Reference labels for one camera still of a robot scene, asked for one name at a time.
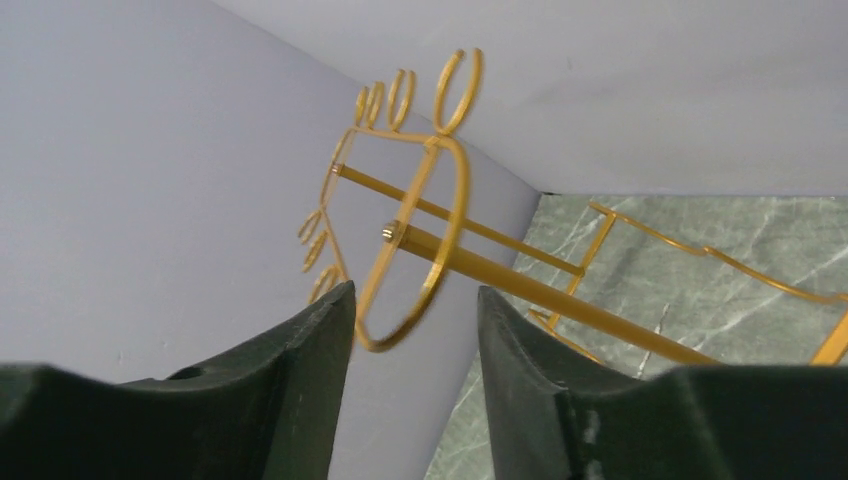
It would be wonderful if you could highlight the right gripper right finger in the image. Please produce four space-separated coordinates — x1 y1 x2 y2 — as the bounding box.
477 287 847 480

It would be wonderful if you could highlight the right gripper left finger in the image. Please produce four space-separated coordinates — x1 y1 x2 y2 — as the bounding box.
1 281 356 479

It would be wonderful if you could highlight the gold wire glass rack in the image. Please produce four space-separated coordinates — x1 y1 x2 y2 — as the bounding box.
296 47 848 367

